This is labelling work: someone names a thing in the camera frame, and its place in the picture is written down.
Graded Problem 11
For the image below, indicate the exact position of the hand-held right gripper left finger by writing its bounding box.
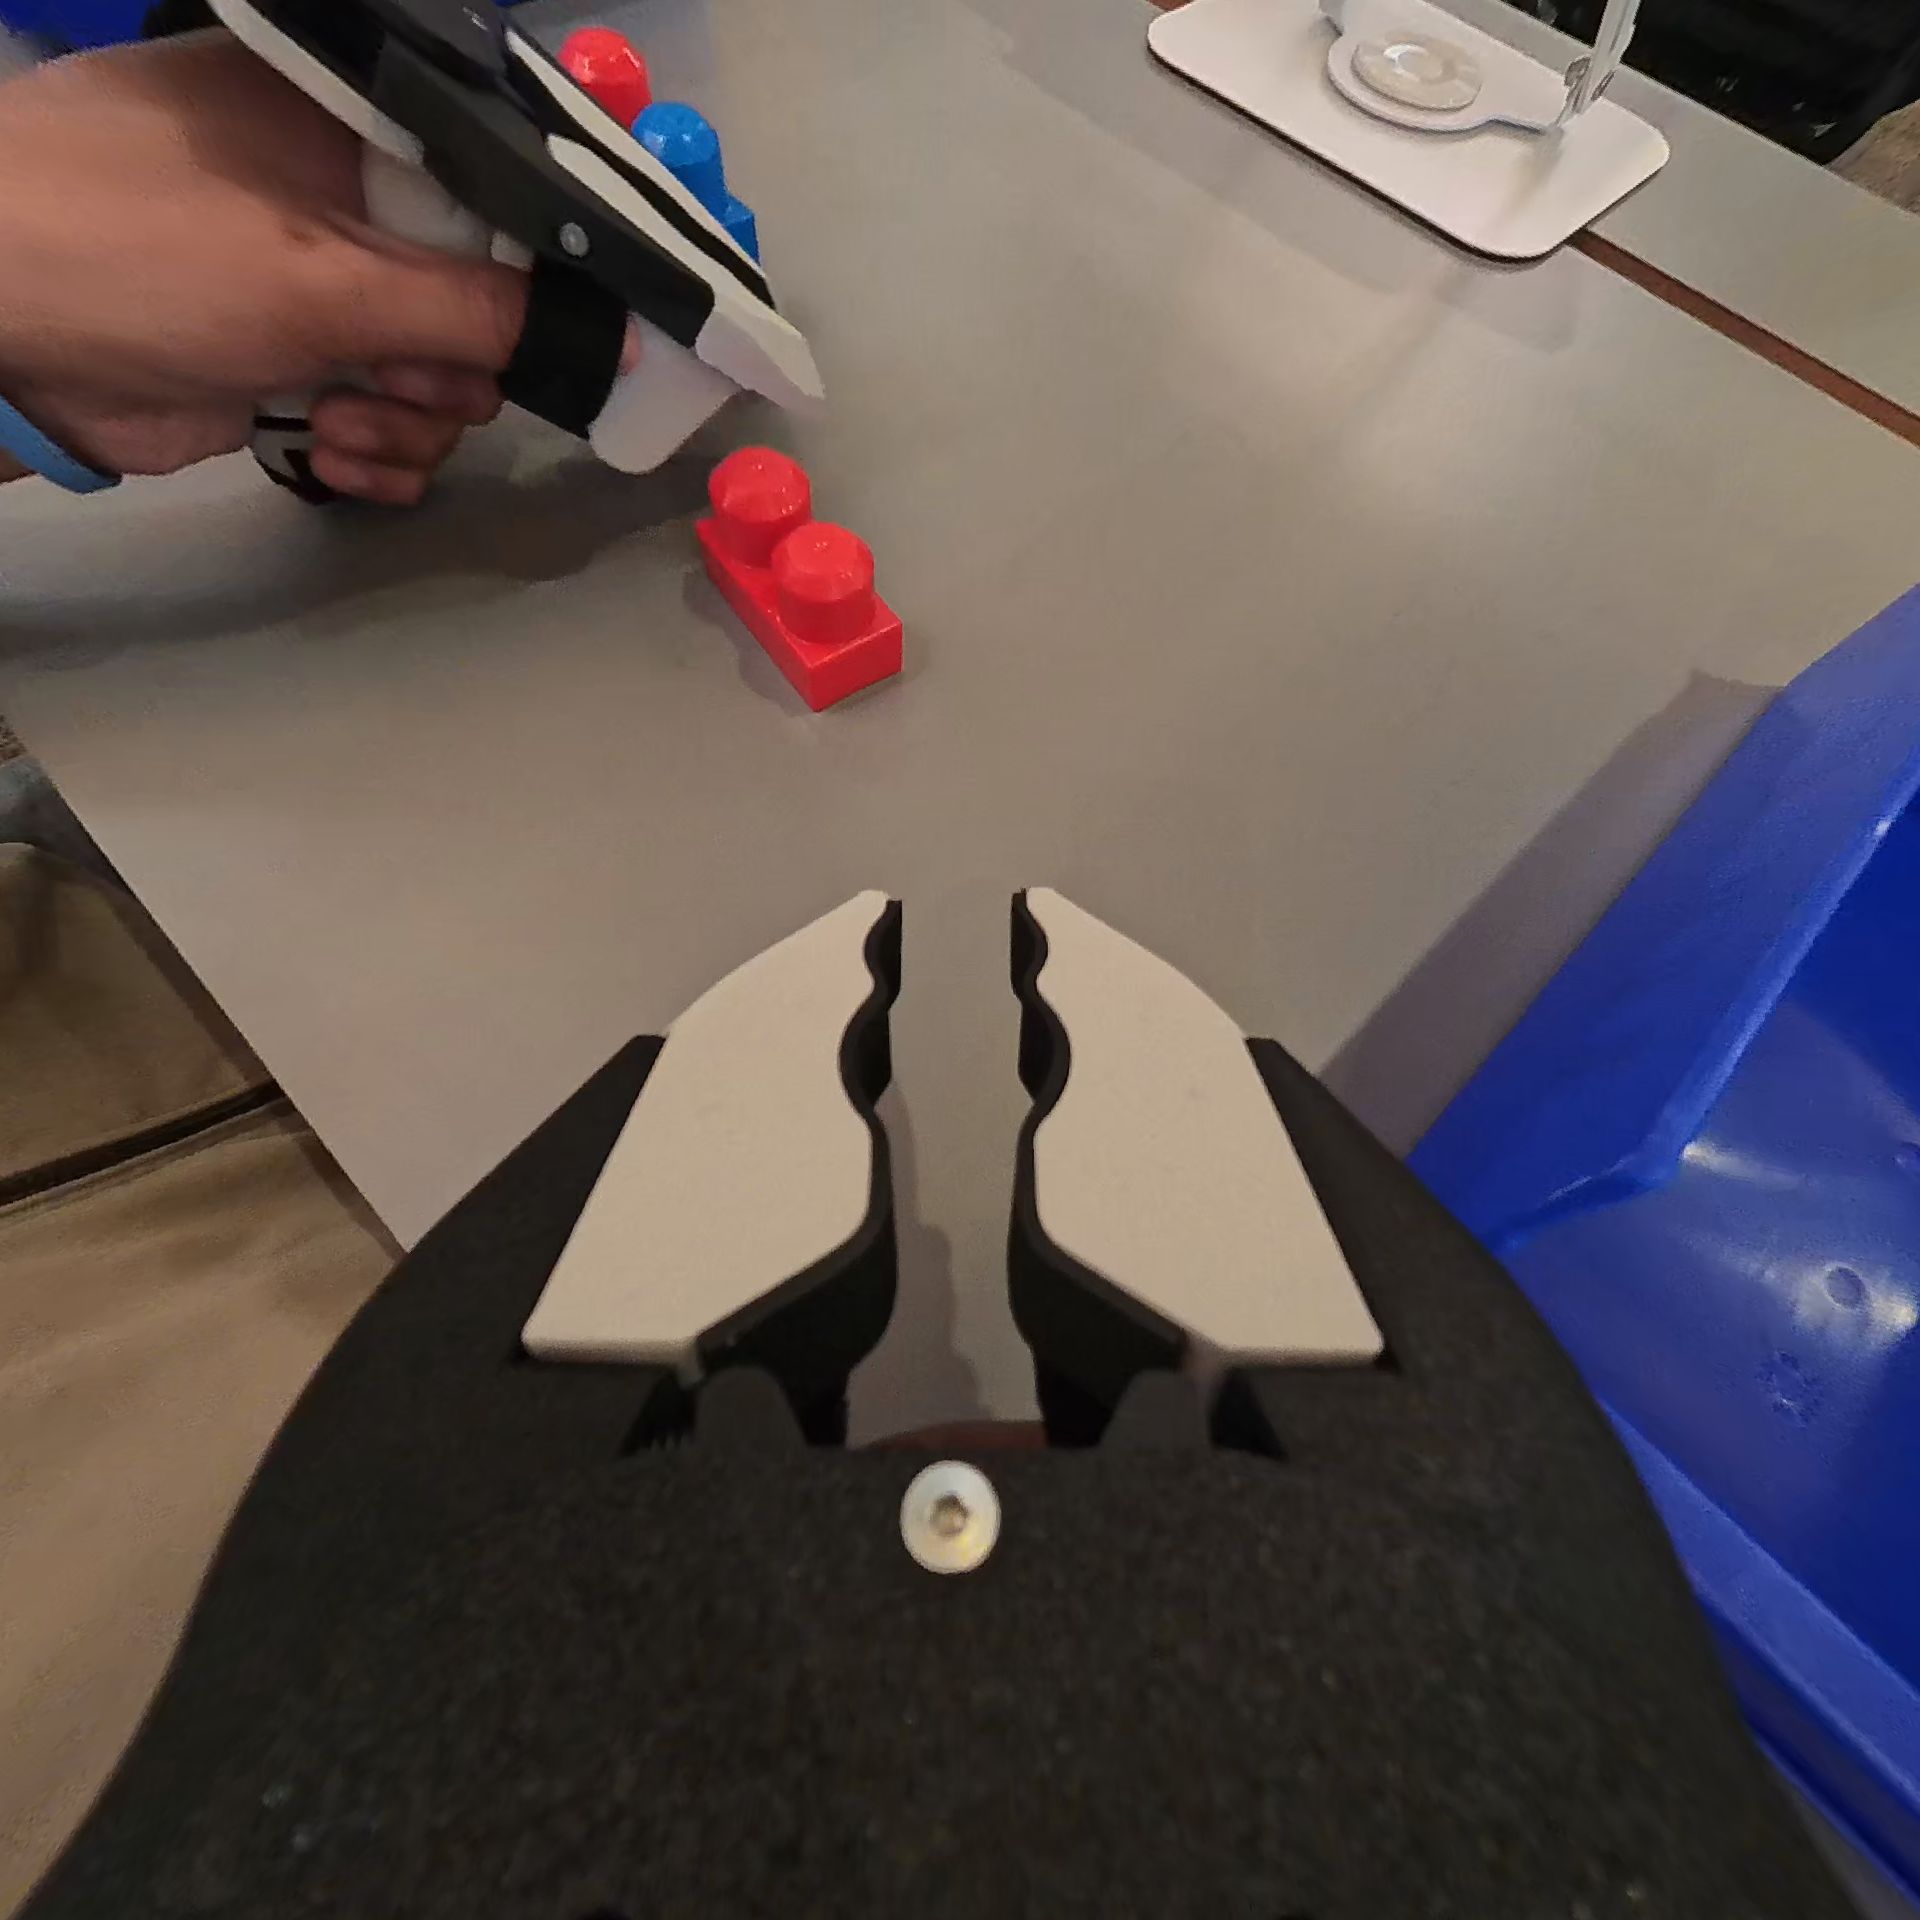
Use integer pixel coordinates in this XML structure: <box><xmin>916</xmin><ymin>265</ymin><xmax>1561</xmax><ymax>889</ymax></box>
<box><xmin>520</xmin><ymin>888</ymin><xmax>905</xmax><ymax>1450</ymax></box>

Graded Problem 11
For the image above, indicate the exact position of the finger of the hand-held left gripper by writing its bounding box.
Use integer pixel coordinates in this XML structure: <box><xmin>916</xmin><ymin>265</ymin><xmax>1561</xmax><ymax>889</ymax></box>
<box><xmin>503</xmin><ymin>27</ymin><xmax>780</xmax><ymax>309</ymax></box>
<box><xmin>545</xmin><ymin>132</ymin><xmax>828</xmax><ymax>407</ymax></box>

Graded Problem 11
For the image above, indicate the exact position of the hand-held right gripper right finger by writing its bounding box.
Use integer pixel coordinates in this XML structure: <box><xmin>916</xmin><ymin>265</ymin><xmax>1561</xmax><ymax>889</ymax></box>
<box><xmin>1009</xmin><ymin>885</ymin><xmax>1385</xmax><ymax>1450</ymax></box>

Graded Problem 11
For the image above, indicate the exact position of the blue single-stud block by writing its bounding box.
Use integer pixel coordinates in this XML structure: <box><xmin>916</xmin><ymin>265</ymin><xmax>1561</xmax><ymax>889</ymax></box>
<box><xmin>631</xmin><ymin>104</ymin><xmax>761</xmax><ymax>271</ymax></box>

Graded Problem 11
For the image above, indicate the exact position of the red single-stud block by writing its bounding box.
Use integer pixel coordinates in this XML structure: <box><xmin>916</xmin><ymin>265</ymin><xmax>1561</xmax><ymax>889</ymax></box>
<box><xmin>560</xmin><ymin>25</ymin><xmax>657</xmax><ymax>127</ymax></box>

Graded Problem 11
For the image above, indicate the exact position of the red two-stud block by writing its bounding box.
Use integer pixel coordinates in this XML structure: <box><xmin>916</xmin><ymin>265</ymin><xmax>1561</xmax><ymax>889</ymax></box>
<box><xmin>695</xmin><ymin>449</ymin><xmax>905</xmax><ymax>713</ymax></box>

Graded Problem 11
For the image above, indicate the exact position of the person's left hand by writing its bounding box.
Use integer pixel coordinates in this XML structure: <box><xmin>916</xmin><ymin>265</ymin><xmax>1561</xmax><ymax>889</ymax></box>
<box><xmin>0</xmin><ymin>29</ymin><xmax>647</xmax><ymax>506</ymax></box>

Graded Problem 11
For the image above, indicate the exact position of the light blue wristband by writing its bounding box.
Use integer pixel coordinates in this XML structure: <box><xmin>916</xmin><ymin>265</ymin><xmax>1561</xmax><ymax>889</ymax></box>
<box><xmin>0</xmin><ymin>393</ymin><xmax>126</xmax><ymax>497</ymax></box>

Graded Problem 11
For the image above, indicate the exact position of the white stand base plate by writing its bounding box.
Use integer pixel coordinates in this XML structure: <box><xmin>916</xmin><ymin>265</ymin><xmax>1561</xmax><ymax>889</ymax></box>
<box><xmin>1147</xmin><ymin>0</ymin><xmax>1672</xmax><ymax>260</ymax></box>

